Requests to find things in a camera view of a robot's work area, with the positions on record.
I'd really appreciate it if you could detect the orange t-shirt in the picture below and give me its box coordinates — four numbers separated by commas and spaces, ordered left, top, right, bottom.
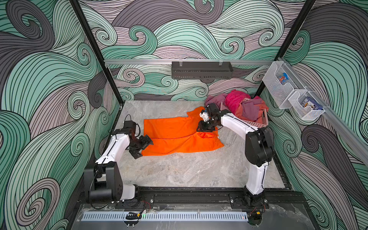
142, 106, 224, 156

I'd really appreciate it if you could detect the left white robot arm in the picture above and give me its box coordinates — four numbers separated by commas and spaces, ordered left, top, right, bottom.
84, 120, 153, 205

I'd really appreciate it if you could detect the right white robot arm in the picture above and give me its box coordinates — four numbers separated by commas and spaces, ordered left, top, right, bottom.
197, 103, 275, 208

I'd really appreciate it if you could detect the mauve purple t-shirt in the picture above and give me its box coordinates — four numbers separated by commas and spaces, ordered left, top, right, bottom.
204, 94, 230, 116
241, 98, 265, 122

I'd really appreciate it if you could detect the coral salmon t-shirt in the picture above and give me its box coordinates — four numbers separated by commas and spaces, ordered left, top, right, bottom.
235, 99, 268, 123

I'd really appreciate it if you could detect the magenta pink t-shirt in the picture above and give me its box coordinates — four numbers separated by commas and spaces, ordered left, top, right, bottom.
225, 90, 251, 114

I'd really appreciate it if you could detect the pink perforated plastic basket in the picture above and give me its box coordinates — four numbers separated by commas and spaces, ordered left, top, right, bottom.
220, 98, 268, 127

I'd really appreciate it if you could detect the clear plastic bin upper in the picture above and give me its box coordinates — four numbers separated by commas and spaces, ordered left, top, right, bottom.
263, 61, 297, 109

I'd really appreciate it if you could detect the clear plastic bin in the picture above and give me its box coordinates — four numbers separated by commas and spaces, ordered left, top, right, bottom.
288, 90, 325, 121
263, 61, 297, 109

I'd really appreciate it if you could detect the red blue small item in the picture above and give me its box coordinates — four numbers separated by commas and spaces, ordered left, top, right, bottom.
278, 72, 289, 85

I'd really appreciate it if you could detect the clear plastic bin lower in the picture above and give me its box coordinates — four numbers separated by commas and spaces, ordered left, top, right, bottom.
288, 90, 325, 121

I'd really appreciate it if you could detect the blue white small box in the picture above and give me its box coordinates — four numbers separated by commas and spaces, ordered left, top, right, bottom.
301, 96, 323, 110

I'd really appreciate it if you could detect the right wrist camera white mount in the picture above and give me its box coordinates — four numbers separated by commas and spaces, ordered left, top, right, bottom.
200, 110, 210, 122

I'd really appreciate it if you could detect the black perforated wall tray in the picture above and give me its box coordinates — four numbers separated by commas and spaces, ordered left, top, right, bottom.
171, 61, 234, 81

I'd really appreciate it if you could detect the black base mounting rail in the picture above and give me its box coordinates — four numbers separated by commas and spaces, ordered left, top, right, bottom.
94, 187, 306, 211

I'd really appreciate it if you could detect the aluminium back wall rail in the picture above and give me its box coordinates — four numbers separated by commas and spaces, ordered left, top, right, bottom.
104, 58, 274, 67

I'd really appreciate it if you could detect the aluminium wall rail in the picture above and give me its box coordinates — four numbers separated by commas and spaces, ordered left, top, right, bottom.
104, 58, 274, 67
278, 57, 368, 166

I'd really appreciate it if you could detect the black corner frame post right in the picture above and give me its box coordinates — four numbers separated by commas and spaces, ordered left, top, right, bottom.
254, 0, 316, 98

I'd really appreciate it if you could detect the black corner frame post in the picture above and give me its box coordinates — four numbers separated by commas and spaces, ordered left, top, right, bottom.
254, 0, 316, 98
70, 0, 125, 109

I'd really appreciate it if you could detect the black corner frame post left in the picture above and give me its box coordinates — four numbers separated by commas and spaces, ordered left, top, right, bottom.
70, 0, 125, 109

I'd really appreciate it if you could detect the aluminium right wall rail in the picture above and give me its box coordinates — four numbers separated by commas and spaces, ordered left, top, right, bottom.
278, 57, 368, 166

